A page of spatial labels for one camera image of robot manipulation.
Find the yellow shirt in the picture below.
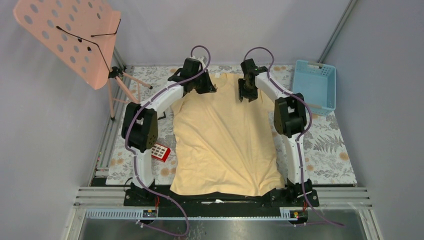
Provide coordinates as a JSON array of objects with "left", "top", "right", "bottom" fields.
[{"left": 171, "top": 73, "right": 285, "bottom": 197}]

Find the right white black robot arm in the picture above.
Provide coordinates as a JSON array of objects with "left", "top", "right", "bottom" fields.
[{"left": 238, "top": 58, "right": 312, "bottom": 206}]

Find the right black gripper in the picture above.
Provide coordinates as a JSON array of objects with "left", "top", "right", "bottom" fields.
[{"left": 238, "top": 78, "right": 258, "bottom": 103}]

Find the pink perforated music stand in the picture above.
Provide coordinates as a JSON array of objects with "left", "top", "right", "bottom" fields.
[{"left": 13, "top": 0, "right": 153, "bottom": 120}]

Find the light blue plastic basket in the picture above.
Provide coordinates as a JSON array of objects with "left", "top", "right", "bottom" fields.
[{"left": 292, "top": 59, "right": 337, "bottom": 116}]

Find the red box with white squares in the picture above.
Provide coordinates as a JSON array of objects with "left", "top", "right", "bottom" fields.
[{"left": 151, "top": 143, "right": 171, "bottom": 163}]

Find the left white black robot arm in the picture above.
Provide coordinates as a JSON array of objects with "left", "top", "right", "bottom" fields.
[{"left": 121, "top": 57, "right": 217, "bottom": 206}]

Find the black open brooch case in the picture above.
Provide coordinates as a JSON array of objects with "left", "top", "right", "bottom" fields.
[{"left": 158, "top": 111, "right": 167, "bottom": 120}]

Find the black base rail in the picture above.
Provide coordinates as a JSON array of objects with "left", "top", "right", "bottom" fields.
[{"left": 123, "top": 183, "right": 320, "bottom": 210}]

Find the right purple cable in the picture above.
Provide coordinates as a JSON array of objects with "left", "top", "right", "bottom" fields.
[{"left": 243, "top": 46, "right": 345, "bottom": 227}]

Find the floral patterned table mat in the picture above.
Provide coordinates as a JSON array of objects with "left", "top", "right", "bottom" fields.
[{"left": 105, "top": 66, "right": 357, "bottom": 186}]

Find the grey slotted cable duct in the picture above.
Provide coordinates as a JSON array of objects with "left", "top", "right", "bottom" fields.
[{"left": 85, "top": 207, "right": 297, "bottom": 221}]

